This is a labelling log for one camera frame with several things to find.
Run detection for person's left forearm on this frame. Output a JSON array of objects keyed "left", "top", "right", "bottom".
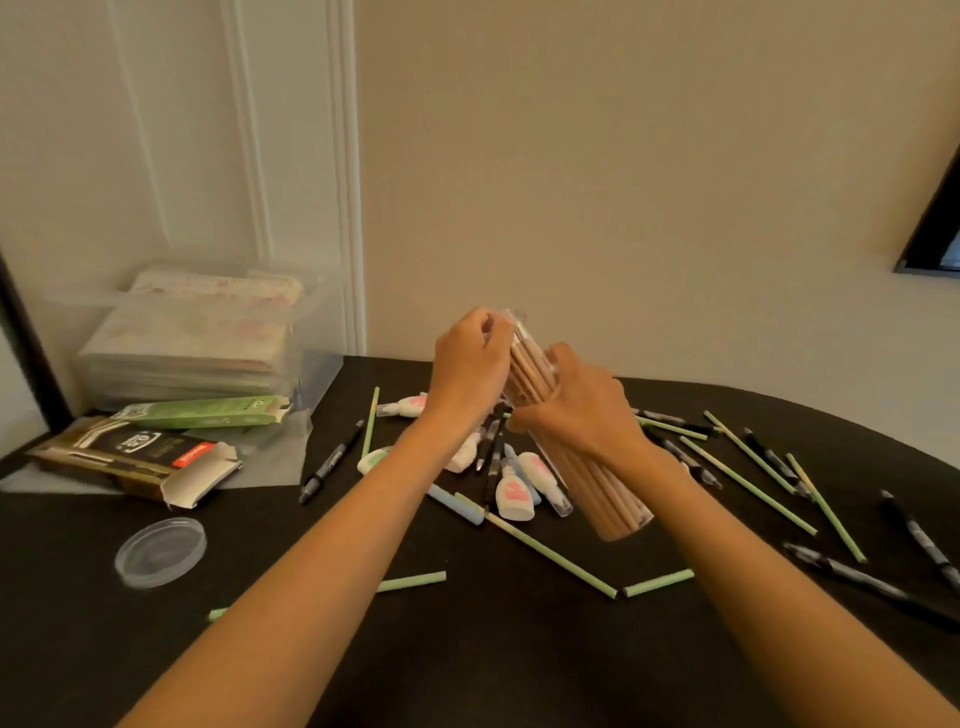
[{"left": 116, "top": 412, "right": 466, "bottom": 728}]

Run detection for person's right hand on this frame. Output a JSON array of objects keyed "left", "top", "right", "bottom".
[{"left": 508, "top": 343, "right": 654, "bottom": 474}]

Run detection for person's right forearm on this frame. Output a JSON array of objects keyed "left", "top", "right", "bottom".
[{"left": 622, "top": 449, "right": 960, "bottom": 728}]

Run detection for green pencil box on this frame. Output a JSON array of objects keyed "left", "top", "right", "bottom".
[{"left": 110, "top": 395, "right": 294, "bottom": 431}]

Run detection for black gold pen box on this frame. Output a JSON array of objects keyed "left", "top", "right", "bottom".
[{"left": 26, "top": 416, "right": 243, "bottom": 511}]

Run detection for black framed panel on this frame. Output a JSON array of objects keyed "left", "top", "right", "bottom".
[{"left": 0, "top": 251, "right": 76, "bottom": 436}]

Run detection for black wall television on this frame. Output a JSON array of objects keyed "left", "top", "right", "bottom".
[{"left": 894, "top": 146, "right": 960, "bottom": 279}]

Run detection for light green pencil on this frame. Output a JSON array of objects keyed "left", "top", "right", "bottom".
[
  {"left": 361, "top": 386, "right": 382, "bottom": 460},
  {"left": 622, "top": 568, "right": 696, "bottom": 600},
  {"left": 207, "top": 571, "right": 448, "bottom": 624}
]

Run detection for round clear plastic lid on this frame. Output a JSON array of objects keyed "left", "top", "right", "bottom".
[{"left": 113, "top": 517, "right": 208, "bottom": 591}]

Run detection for clear plastic storage bin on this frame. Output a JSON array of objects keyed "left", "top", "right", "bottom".
[{"left": 44, "top": 262, "right": 350, "bottom": 414}]

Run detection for cluster of pencils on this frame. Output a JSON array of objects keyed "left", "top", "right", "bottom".
[{"left": 455, "top": 408, "right": 869, "bottom": 601}]

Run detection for bundle of wooden pencils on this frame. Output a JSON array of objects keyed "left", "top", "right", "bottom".
[{"left": 503, "top": 318, "right": 652, "bottom": 541}]

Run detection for clear tube of green pens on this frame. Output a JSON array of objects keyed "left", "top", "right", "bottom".
[{"left": 498, "top": 308, "right": 655, "bottom": 543}]

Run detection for white printed correction tape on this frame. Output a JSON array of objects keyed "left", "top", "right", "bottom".
[{"left": 443, "top": 427, "right": 487, "bottom": 475}]

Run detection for white pink correction tape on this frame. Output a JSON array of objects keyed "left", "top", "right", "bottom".
[
  {"left": 374, "top": 392, "right": 429, "bottom": 419},
  {"left": 494, "top": 461, "right": 537, "bottom": 523},
  {"left": 517, "top": 451, "right": 574, "bottom": 519}
]

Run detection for person's left hand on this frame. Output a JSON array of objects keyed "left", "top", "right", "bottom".
[{"left": 425, "top": 307, "right": 517, "bottom": 429}]

